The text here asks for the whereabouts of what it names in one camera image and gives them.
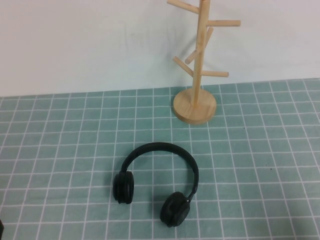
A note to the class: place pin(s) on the black over-ear headphones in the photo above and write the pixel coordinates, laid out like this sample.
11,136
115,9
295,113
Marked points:
175,210

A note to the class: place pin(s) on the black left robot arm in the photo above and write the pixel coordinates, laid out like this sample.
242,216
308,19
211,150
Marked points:
1,227

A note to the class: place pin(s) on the wooden peg tree stand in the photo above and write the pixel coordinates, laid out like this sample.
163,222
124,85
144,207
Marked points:
195,107

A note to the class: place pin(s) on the green white-grid tablecloth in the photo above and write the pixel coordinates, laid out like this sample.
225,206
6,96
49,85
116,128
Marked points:
75,150

